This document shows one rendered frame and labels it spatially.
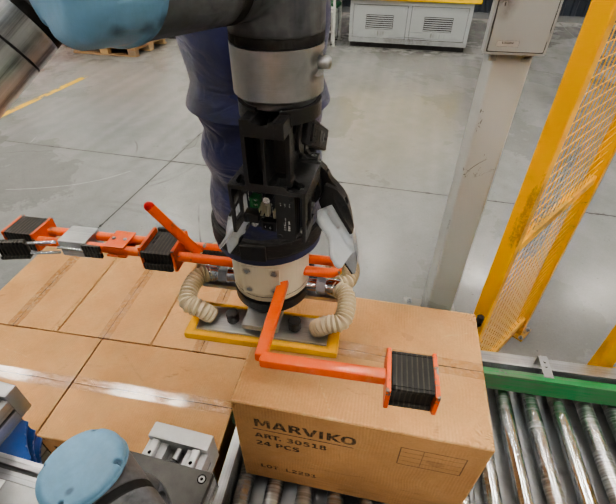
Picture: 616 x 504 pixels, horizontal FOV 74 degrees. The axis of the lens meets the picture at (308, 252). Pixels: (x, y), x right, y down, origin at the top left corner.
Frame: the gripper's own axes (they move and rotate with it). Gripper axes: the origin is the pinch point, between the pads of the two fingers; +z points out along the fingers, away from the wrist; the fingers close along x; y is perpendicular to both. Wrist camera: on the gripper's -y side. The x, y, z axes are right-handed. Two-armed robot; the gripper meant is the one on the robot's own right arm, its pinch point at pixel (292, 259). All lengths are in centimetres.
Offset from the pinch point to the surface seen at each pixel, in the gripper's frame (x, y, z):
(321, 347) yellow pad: 0.5, -17.7, 39.1
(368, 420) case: 13, -14, 57
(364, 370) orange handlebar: 10.2, -5.7, 27.0
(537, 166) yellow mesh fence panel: 47, -77, 21
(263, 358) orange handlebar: -6.9, -3.9, 27.0
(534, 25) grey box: 45, -125, -4
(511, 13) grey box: 37, -124, -7
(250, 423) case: -16, -11, 66
